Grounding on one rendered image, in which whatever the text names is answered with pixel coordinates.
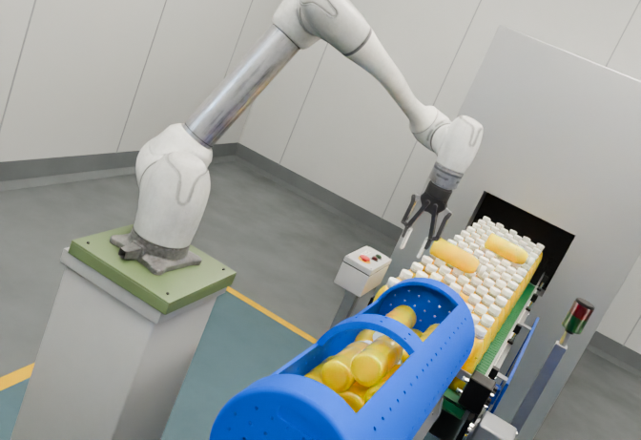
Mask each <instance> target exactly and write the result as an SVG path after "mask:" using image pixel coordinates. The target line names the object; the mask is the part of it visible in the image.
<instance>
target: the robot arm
mask: <svg viewBox="0 0 641 440"><path fill-rule="evenodd" d="M272 22H273V23H274V24H273V25H272V26H271V27H270V28H269V29H268V30H267V31H266V32H265V34H264V35H263V36H262V37H261V38H260V39H259V40H258V42H257V43H256V44H255V45H254V46H253V47H252V48H251V49H250V51H249V52H248V53H247V54H245V55H244V56H243V57H242V59H241V60H240V61H239V62H238V63H237V65H236V66H235V67H234V69H233V70H231V71H230V72H229V73H228V74H227V76H226V77H225V78H224V79H223V80H222V81H221V82H220V83H219V84H218V86H217V87H216V88H215V89H214V90H213V91H212V92H211V94H210V95H209V96H208V97H207V98H206V99H205V100H204V101H203V103H202V104H201V105H200V106H199V107H198V108H197V109H196V111H195V112H194V113H193V114H192V115H191V116H190V117H189V118H188V120H187V121H186V122H185V123H184V124H183V123H177V124H172V125H170V126H169V127H168V128H167V129H165V130H164V131H163V132H162V133H161V134H159V135H158V136H156V137H154V138H152V139H151V140H149V141H148V142H147V143H146V144H145V145H144V146H143V147H142V148H141V150H140V152H139V154H138V156H137V159H136V166H135V172H136V180H137V184H138V187H139V190H140V192H139V200H138V209H137V213H136V217H135V221H134V226H133V228H132V231H131V233H128V234H124V235H112V236H111V238H110V243H111V244H113V245H115V246H117V247H119V248H120V249H119V252H118V255H119V257H120V258H121V259H124V260H137V261H138V262H140V263H141V264H143V265H144V266H145V267H147V268H148V269H149V271H150V272H151V273H153V274H154V275H157V276H161V275H163V274H164V273H165V272H168V271H172V270H176V269H179V268H183V267H186V266H190V265H200V264H201V261H202V259H201V257H200V256H198V255H196V254H195V253H193V252H191V251H190V250H189V248H190V244H191V241H192V239H193V237H194V235H195V233H196V231H197V228H198V226H199V223H200V221H201V218H202V216H203V213H204V210H205V207H206V204H207V200H208V198H209V194H210V187H211V183H210V175H209V171H208V168H207V167H208V166H209V164H210V163H211V161H212V157H213V150H212V147H213V146H214V145H215V144H216V142H217V141H218V140H219V139H220V138H221V137H222V136H223V135H224V133H225V132H226V131H227V130H228V129H229V128H230V127H231V126H232V125H233V123H234V122H235V121H236V120H237V119H238V118H239V117H240V116H241V114H242V113H243V112H244V111H245V110H246V109H247V108H248V107H249V106H250V104H251V103H252V102H253V101H254V100H255V99H256V98H257V97H258V95H259V94H260V93H261V92H262V91H263V90H264V89H265V88H266V87H267V86H268V84H269V83H270V82H271V81H272V80H273V79H274V78H275V77H276V76H277V74H278V73H279V72H280V71H281V70H282V69H283V68H284V67H285V65H286V64H287V63H288V62H289V61H290V60H291V59H292V58H293V57H294V55H295V54H296V53H297V52H298V51H299V50H300V49H302V50H305V49H308V48H310V47H311V46H312V45H313V44H315V43H316V42H318V41H319V40H320V39H322V40H323V41H325V42H327V43H329V44H330V45H331V46H332V47H334V48H335V49H336V50H338V51H339V52H340V53H341V54H343V55H344V56H345V57H347V58H348V59H350V60H351V61H353V62H354V63H356V64H357V65H359V66H360V67H361V68H363V69H364V70H366V71H367V72H368V73H370V74H371V75H372V76H373V77H375V78H376V79H377V80H378V81H379V82H380V83H381V84H382V85H383V87H384V88H385V89H386V91H387V92H388V93H389V94H390V96H391V97H392V98H393V99H394V101H395V102H396V103H397V104H398V106H399V107H400V108H401V109H402V111H403V112H404V114H405V115H406V116H407V118H408V119H409V121H410V122H409V130H410V131H411V133H412V134H413V136H414V137H415V138H416V140H417V141H419V142H420V143H421V144H422V145H423V146H424V147H425V148H427V149H428V150H430V151H431V152H433V153H436V156H437V159H436V162H435V163H434V166H433V168H432V171H431V173H430V175H429V178H430V179H431V181H430V182H429V183H428V184H427V186H426V189H425V191H424V193H423V194H421V195H417V194H413V195H412V196H411V202H410V204H409V206H408V208H407V210H406V212H405V214H404V216H403V219H402V221H401V223H402V224H403V225H404V230H403V233H402V237H403V241H402V244H401V246H400V249H403V248H404V247H405V244H406V242H407V240H408V238H409V236H410V234H411V231H412V229H413V228H410V227H411V226H412V225H413V224H414V222H415V221H416V220H417V219H418V218H419V217H420V215H421V214H422V213H423V212H424V211H425V212H428V213H430V214H431V223H430V229H429V235H428V237H427V238H425V239H424V243H423V245H422V247H421V249H420V251H419V253H418V255H417V258H416V259H419V258H420V257H421V256H422V254H423V252H424V250H425V249H426V250H427V249H428V248H429V246H430V244H431V243H432V241H438V240H439V239H440V238H441V236H442V234H443V232H444V230H445V227H446V224H447V222H448V220H449V219H450V218H451V216H452V215H453V212H450V211H449V210H448V209H447V202H448V200H449V198H450V196H451V194H452V190H455V189H456V188H457V186H458V184H459V182H460V181H461V179H462V177H463V175H464V172H465V170H466V169H467V168H468V167H469V165H470V164H471V162H472V161H473V159H474V158H475V156H476V154H477V151H478V149H479V146H480V143H481V140H482V136H483V129H484V128H483V126H482V125H481V124H480V123H479V122H478V121H477V120H475V119H473V118H471V117H469V116H466V115H460V116H458V117H457V118H456V119H455V120H454V121H453V122H451V121H450V120H449V118H448V117H447V116H446V115H444V114H443V113H441V112H440V111H439V110H437V109H436V108H435V107H434V106H425V105H423V104H422V103H421V102H420V101H419V100H418V99H417V98H416V97H415V96H414V94H413V93H412V92H411V90H410V88H409V87H408V85H407V83H406V81H405V79H404V77H403V75H402V74H401V72H400V71H399V69H398V68H397V66H396V65H395V64H394V62H393V61H392V59H391V58H390V57H389V55H388V54H387V52H386V51H385V49H384V48H383V46H382V44H381V42H380V41H379V39H378V38H377V36H376V34H375V33H374V32H373V30H372V28H371V27H370V26H369V25H368V23H367V22H366V20H365V19H364V18H363V16H362V14H361V13H360V12H359V11H358V10H357V8H356V7H355V6H354V5H353V4H352V3H351V2H350V1H349V0H282V1H281V3H280V5H279V7H278V9H277V10H276V12H275V14H274V16H273V20H272ZM419 199H421V203H422V207H421V208H420V209H419V211H418V212H417V213H416V214H415V215H414V217H413V218H412V219H411V220H410V221H408V219H409V217H410V215H411V213H412V211H413V209H414V207H415V205H416V202H417V201H418V200H419ZM443 211H445V213H444V215H445V217H444V219H443V221H442V223H441V225H440V228H439V230H438V232H437V234H436V236H435V230H436V224H437V218H438V216H439V213H441V212H443Z"/></svg>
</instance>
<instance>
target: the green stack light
mask: <svg viewBox="0 0 641 440"><path fill-rule="evenodd" d="M587 322H588V321H583V320H580V319H578V318H576V317H575V316H573V315H572V314H571V313H570V312H568V314H567V315H566V317H565V319H564V321H563V322H562V326H563V327H564V328H565V329H567V330H568V331H570V332H572V333H575V334H581V332H582V330H583V329H584V327H585V325H586V324H587Z"/></svg>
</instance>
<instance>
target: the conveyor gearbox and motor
mask: <svg viewBox="0 0 641 440"><path fill-rule="evenodd" d="M465 434H466V435H467V438H466V440H515V437H516V435H517V434H518V432H517V429H516V428H514V427H513V426H512V425H510V424H509V423H507V422H506V421H504V420H502V419H501V418H499V417H497V416H496V415H494V414H492V413H491V412H489V411H485V413H484V414H482V415H481V417H479V418H477V420H476V422H475V423H474V424H473V423H471V424H470V426H469V428H468V429H467V431H466V433H465Z"/></svg>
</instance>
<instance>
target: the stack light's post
mask: <svg viewBox="0 0 641 440"><path fill-rule="evenodd" d="M567 348H568V346H561V345H560V344H559V341H556V343H555V344H554V346H553V348H552V350H551V351H550V353H549V355H548V357H547V358H546V360H545V362H544V364H543V365H542V367H541V369H540V371H539V372H538V374H537V376H536V378H535V380H534V381H533V383H532V385H531V387H530V388H529V390H528V392H527V395H526V396H525V398H524V400H523V402H522V403H521V405H520V407H519V408H518V409H517V411H516V413H515V415H514V417H513V418H512V420H511V422H510V425H512V426H513V427H514V428H516V429H517V432H518V434H519V432H520V431H521V429H522V427H523V425H524V424H525V422H526V420H527V419H528V417H529V415H530V413H531V412H532V410H533V408H534V406H535V405H536V403H537V401H538V399H539V398H540V396H541V394H542V392H543V391H544V389H545V387H546V385H547V384H548V381H549V379H550V378H551V376H552V374H553V372H554V371H555V369H556V368H557V367H558V365H559V363H560V361H561V360H562V358H563V356H564V354H565V353H566V351H567ZM518 434H517V435H516V437H515V439H516V438H517V436H518Z"/></svg>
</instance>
